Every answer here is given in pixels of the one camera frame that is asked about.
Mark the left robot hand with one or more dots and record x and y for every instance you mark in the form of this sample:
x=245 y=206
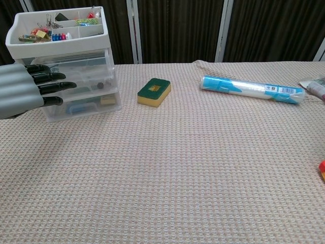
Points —
x=17 y=89

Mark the clear plastic drawer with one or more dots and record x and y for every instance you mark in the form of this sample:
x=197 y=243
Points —
x=83 y=69
x=111 y=85
x=111 y=111

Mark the tan box in drawer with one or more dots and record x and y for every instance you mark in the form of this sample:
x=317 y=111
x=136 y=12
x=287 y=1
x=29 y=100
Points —
x=107 y=100

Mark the colourful small clips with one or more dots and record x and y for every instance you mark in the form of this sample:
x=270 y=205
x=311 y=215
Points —
x=27 y=38
x=34 y=31

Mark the small tan block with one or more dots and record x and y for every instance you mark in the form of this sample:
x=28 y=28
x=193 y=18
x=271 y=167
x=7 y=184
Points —
x=41 y=34

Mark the blue pink pushpin row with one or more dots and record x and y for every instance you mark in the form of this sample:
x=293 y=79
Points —
x=61 y=37

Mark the black rubber piece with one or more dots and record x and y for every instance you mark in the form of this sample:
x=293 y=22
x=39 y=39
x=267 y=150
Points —
x=61 y=16

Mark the green blue packet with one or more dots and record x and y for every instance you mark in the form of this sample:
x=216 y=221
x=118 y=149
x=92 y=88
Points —
x=87 y=22

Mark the red white trinket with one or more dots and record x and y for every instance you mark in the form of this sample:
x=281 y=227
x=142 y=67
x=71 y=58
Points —
x=92 y=14

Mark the green yellow sponge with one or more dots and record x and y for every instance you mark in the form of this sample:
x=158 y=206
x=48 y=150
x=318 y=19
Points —
x=153 y=95

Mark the beige woven tablecloth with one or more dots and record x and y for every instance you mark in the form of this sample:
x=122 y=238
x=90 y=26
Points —
x=177 y=165

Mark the blue white plastic roll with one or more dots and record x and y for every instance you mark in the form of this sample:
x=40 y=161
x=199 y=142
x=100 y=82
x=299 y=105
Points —
x=251 y=89

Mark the pink floral packet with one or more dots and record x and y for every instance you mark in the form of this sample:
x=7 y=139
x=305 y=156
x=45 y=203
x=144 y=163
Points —
x=316 y=87

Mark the yellow tape measure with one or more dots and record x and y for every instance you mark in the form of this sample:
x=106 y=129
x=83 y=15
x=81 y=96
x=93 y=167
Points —
x=322 y=170

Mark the white plastic drawer organizer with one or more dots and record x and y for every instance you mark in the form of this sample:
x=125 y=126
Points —
x=76 y=47

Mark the grey partition post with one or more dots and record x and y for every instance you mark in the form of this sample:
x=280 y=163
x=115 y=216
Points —
x=223 y=30
x=133 y=30
x=320 y=52
x=26 y=5

